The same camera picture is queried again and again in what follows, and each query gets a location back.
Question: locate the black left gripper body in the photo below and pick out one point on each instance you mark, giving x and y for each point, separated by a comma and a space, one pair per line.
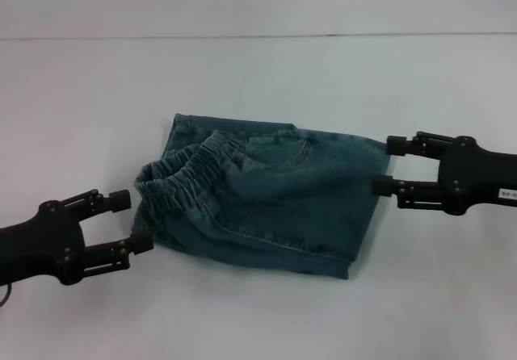
40, 243

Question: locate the blue denim shorts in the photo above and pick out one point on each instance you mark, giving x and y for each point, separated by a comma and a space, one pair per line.
282, 198

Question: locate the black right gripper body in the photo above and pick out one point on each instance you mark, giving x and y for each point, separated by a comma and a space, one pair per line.
476, 178

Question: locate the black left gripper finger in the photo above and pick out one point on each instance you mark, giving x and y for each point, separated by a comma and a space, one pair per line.
139, 245
119, 202

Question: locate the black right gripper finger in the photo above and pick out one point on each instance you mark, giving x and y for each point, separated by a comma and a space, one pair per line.
383, 185
398, 145

